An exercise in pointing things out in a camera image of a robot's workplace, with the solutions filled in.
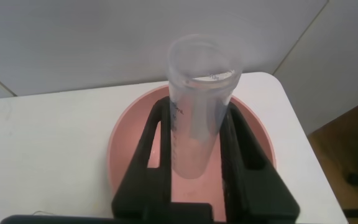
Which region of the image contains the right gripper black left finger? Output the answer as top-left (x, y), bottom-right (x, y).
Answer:
top-left (112, 96), bottom-right (173, 220)

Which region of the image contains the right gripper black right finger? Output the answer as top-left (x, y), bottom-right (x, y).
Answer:
top-left (219, 101), bottom-right (300, 224)

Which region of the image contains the test tube with red pigment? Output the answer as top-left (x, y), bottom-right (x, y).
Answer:
top-left (166, 34), bottom-right (244, 180)

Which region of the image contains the pink plastic bowl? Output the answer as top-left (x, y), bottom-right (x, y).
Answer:
top-left (106, 84), bottom-right (277, 223)

